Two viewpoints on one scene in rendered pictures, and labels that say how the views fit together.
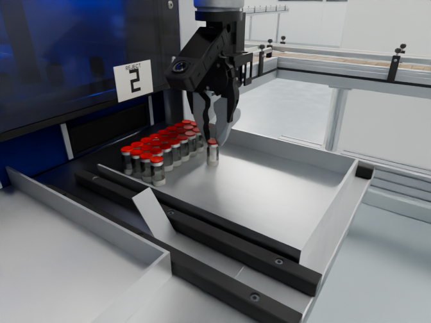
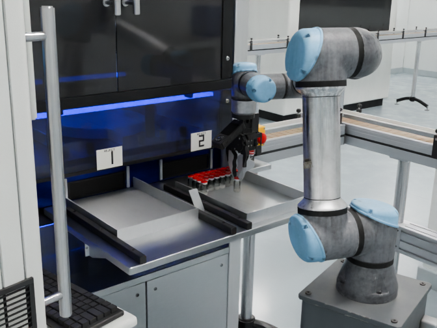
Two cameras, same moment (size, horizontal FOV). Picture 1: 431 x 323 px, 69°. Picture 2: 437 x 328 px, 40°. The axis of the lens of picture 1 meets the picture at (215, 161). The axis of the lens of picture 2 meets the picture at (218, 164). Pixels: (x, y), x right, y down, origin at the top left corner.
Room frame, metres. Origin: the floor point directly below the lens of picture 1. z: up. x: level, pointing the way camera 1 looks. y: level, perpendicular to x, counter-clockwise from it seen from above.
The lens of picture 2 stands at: (-1.25, -0.44, 1.53)
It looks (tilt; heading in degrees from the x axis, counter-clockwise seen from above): 17 degrees down; 16
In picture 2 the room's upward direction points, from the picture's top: 1 degrees clockwise
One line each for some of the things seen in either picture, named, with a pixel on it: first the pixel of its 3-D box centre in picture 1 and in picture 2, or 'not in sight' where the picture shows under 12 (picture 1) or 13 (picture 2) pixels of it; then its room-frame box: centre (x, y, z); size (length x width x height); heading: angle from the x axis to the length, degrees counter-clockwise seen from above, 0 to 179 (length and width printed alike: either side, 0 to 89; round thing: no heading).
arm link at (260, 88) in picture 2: not in sight; (263, 86); (0.45, -0.08, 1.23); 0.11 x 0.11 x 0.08; 36
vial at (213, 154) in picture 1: (213, 153); (237, 185); (0.51, 0.00, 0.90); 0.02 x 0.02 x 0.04
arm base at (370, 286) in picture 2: not in sight; (368, 271); (0.17, -0.43, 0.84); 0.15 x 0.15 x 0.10
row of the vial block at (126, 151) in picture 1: (160, 145); (210, 177); (0.54, 0.10, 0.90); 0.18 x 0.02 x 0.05; 145
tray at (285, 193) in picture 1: (230, 170); (241, 192); (0.46, -0.02, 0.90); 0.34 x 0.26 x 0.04; 55
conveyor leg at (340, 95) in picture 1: (327, 167); (395, 240); (1.28, -0.51, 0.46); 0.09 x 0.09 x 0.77; 56
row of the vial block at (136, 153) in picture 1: (169, 147); (214, 179); (0.53, 0.08, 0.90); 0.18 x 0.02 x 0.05; 145
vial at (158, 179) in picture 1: (157, 171); (203, 188); (0.44, 0.09, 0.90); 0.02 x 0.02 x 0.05
